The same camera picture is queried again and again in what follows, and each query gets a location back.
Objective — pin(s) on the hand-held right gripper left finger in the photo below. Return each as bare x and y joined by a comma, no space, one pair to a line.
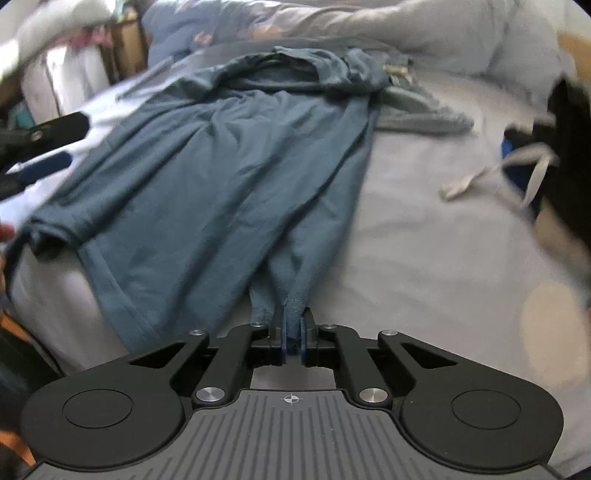
277,346

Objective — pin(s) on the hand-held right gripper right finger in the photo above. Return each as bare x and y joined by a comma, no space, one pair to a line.
310,346

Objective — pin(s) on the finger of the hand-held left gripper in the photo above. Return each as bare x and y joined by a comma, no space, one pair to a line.
46,166
51,131

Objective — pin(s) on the dark teal t-shirt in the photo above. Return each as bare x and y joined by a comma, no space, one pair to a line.
207,184

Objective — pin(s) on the light blue pants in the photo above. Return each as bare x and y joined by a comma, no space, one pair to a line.
415,115

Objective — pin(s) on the person's left hand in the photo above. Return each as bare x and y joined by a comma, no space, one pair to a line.
6,233

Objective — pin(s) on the white cloth bundle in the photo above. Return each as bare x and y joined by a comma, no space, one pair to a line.
69,83

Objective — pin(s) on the pink cloth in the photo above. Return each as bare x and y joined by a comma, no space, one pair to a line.
92,37

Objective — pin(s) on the cardboard box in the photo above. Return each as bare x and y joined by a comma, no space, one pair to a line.
129,50

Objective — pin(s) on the printed light blue bed sheet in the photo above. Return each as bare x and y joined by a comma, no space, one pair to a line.
438,254

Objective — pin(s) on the bright blue cloth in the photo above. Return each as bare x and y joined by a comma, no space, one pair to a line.
508,148

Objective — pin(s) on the printed blue grey duvet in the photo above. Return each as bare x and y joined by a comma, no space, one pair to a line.
415,32

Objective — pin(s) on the wooden headboard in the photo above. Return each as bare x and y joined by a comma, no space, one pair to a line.
577,48

